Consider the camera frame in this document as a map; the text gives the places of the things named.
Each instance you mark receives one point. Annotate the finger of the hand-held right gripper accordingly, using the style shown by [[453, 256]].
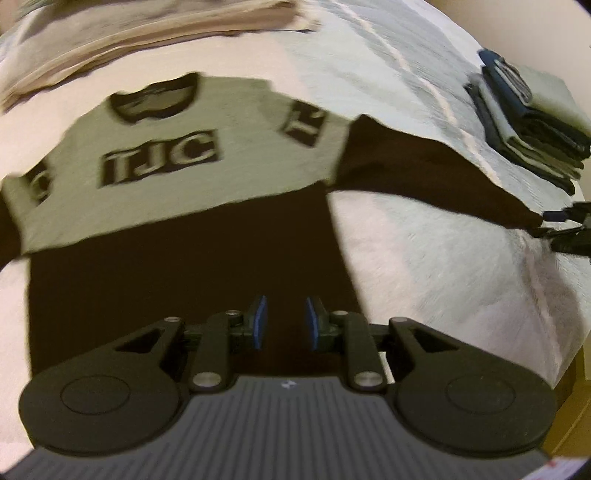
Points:
[[570, 237], [570, 213]]

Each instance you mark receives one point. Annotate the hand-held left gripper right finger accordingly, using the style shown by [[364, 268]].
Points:
[[313, 323]]

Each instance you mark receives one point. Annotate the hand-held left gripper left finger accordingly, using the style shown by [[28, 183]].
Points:
[[261, 323]]

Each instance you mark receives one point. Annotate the brown and grey lettered shirt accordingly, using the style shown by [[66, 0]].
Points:
[[184, 249]]

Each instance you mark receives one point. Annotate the stack of folded clothes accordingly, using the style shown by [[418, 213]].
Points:
[[531, 120]]

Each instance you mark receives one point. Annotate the white textured bedspread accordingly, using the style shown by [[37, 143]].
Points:
[[438, 258]]

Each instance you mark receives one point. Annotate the light blue striped bed sheet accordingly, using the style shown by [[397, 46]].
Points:
[[369, 69]]

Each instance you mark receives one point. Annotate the folded beige blanket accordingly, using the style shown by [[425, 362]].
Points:
[[92, 46]]

